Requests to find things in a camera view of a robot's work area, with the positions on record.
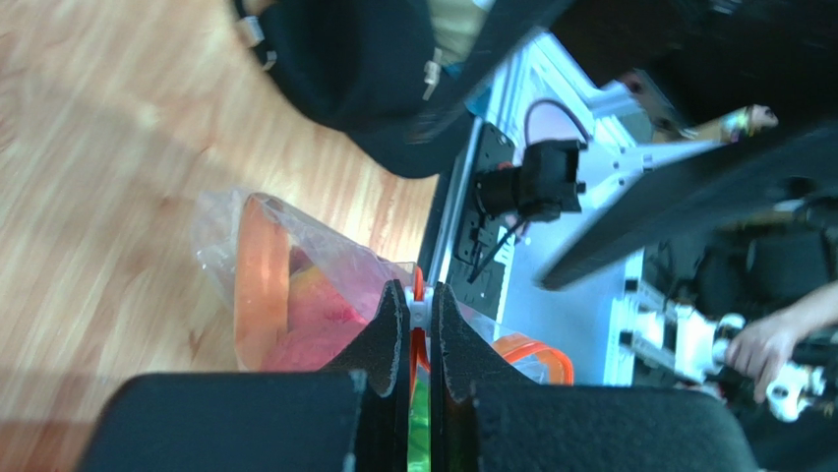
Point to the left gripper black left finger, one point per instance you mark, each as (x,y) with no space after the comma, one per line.
(350,415)

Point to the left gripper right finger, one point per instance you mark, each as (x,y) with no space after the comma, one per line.
(576,425)

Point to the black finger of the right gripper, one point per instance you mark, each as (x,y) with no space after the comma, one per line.
(701,192)

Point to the green bell pepper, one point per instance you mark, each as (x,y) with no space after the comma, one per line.
(418,447)

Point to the red apple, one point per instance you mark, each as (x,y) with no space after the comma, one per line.
(321,323)

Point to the clear zip top bag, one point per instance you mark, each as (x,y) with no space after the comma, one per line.
(359,276)

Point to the orange melon slice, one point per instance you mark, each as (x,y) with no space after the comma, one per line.
(261,284)

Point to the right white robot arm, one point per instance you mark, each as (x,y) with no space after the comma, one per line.
(559,177)

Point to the operator hand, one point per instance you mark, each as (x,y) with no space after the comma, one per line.
(762,348)

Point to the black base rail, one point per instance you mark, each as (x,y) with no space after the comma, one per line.
(459,236)

